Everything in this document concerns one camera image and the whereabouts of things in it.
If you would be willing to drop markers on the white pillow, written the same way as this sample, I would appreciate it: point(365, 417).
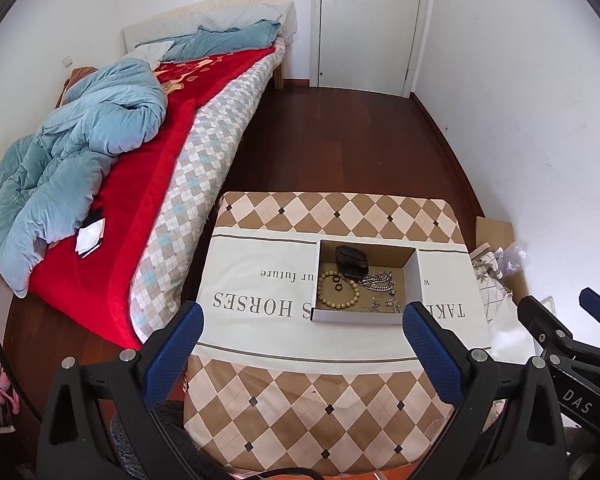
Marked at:
point(147, 51)

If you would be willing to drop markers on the clear plastic bag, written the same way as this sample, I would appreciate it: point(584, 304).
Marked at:
point(512, 260)

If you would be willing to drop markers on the white card on bed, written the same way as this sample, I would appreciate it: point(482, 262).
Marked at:
point(89, 237)

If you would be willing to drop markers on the light blue quilt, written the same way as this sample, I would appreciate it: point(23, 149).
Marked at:
point(70, 160)

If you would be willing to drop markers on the white printed cloth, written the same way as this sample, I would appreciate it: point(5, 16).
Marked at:
point(485, 270)

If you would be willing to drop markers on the bed with red blanket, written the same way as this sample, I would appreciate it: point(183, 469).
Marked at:
point(130, 210)

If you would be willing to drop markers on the brown cloth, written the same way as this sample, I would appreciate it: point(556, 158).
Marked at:
point(80, 77)

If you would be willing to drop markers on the cardboard box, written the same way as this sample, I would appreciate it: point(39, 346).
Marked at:
point(340, 316)

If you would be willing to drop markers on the flat cardboard sheet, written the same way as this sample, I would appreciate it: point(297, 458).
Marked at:
point(495, 232)

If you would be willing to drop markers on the blue pillow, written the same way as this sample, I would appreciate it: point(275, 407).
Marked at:
point(220, 42)

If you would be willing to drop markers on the black smart band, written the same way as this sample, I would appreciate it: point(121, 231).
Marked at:
point(350, 260)

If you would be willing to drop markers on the brown checked printed tablecloth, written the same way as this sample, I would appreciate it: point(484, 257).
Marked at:
point(280, 410)

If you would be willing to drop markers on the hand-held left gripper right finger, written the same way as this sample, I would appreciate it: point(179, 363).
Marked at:
point(432, 355)

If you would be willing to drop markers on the checked bed sheet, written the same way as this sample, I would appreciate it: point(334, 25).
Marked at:
point(195, 185)

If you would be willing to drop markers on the pink slippers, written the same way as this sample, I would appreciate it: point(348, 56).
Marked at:
point(5, 392)

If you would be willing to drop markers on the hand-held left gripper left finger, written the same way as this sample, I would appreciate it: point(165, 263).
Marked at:
point(177, 355)

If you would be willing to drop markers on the beige bed headboard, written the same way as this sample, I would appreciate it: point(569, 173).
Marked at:
point(180, 22)

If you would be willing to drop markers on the white door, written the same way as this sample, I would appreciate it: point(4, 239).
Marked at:
point(370, 25)

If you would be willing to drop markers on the wooden bed leg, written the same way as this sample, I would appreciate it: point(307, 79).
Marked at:
point(278, 76)

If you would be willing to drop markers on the white wall socket strip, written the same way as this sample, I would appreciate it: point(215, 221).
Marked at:
point(550, 306)

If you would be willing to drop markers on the dark fleece garment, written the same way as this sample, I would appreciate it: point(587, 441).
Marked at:
point(170, 445)

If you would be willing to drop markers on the white bag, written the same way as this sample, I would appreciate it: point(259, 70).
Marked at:
point(507, 320)

